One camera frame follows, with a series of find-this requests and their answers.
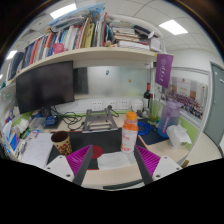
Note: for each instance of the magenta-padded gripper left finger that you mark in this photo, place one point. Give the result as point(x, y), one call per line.
point(63, 166)

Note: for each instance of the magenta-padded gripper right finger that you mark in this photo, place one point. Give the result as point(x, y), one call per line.
point(163, 166)

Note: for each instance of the orange-capped drink bottle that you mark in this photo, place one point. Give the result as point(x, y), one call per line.
point(129, 136)

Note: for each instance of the purple translucent water jug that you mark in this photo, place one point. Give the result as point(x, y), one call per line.
point(168, 120)

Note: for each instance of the floral patterned paper cup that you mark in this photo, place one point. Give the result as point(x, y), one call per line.
point(62, 144)

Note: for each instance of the white handwritten paper sheet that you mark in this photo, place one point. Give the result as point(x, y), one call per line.
point(38, 150)

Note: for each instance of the dark blue desk mat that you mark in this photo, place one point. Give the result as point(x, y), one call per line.
point(153, 137)

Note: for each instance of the crumpled white tissue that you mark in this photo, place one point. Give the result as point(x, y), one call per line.
point(178, 135)

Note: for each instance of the flat round red coaster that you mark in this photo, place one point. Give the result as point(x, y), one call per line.
point(97, 152)

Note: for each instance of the black red-edged desk mat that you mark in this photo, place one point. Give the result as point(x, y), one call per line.
point(100, 138)

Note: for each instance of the small blue box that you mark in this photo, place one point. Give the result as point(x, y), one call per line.
point(52, 121)

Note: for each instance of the small white paper napkin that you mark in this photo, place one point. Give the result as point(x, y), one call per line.
point(113, 160)

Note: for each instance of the clear plastic box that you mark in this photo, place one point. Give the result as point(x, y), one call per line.
point(37, 123)

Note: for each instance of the grey metal laptop stand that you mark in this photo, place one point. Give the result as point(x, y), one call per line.
point(99, 124)

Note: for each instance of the green tinted glass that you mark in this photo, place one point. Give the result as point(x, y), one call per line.
point(154, 111)

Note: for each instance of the white tissue pack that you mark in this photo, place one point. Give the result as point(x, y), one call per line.
point(21, 126)

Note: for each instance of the white round jar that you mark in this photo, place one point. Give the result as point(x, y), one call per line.
point(137, 106)

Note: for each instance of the dark wine bottle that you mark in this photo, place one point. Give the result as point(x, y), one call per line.
point(146, 96)

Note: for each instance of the group photo poster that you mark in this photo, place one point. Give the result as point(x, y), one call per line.
point(188, 98)

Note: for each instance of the grey door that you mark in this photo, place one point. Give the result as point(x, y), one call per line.
point(215, 106)

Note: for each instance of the black computer monitor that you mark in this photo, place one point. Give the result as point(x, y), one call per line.
point(45, 86)

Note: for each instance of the purple hanging pennant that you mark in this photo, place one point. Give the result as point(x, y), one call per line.
point(164, 70)

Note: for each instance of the white wall socket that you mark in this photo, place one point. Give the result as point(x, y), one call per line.
point(111, 104)
point(124, 103)
point(97, 105)

